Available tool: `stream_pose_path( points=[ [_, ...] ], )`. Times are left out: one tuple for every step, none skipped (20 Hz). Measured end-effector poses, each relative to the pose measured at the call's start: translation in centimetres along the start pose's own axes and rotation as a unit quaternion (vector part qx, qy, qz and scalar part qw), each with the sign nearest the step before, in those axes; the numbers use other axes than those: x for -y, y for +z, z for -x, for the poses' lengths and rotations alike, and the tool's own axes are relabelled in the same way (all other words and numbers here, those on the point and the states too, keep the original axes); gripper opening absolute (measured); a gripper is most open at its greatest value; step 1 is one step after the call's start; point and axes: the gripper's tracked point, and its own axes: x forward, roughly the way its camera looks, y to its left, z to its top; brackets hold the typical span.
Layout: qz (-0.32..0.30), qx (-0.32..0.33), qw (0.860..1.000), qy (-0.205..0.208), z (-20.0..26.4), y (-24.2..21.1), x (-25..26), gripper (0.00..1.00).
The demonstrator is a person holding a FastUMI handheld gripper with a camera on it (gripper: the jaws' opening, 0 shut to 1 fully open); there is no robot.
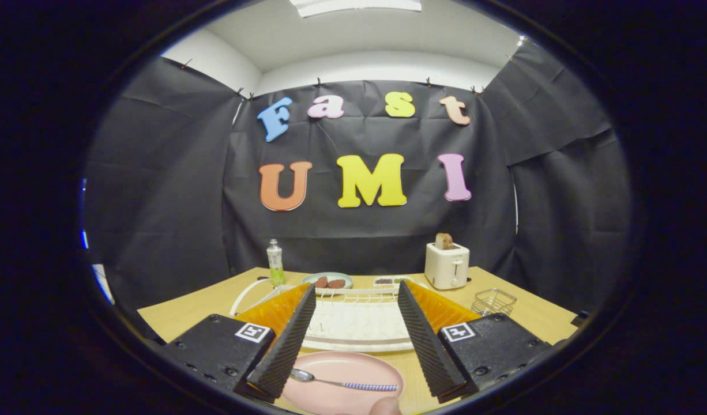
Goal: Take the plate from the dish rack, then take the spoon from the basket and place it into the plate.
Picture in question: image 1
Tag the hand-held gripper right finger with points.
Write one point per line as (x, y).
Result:
(428, 346)

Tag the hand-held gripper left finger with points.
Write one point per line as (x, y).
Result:
(287, 346)

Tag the pink plate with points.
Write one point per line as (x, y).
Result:
(353, 369)

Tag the light green plate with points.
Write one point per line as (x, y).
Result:
(330, 275)

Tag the brown meat patty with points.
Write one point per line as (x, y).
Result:
(321, 282)
(337, 283)

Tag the white divided tray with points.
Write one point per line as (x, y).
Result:
(382, 286)

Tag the white toaster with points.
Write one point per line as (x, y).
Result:
(446, 268)

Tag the clear bottle with green liquid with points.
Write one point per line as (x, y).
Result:
(275, 262)

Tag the brown bread slice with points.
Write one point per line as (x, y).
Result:
(444, 241)

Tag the ceiling light panel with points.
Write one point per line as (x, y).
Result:
(356, 6)

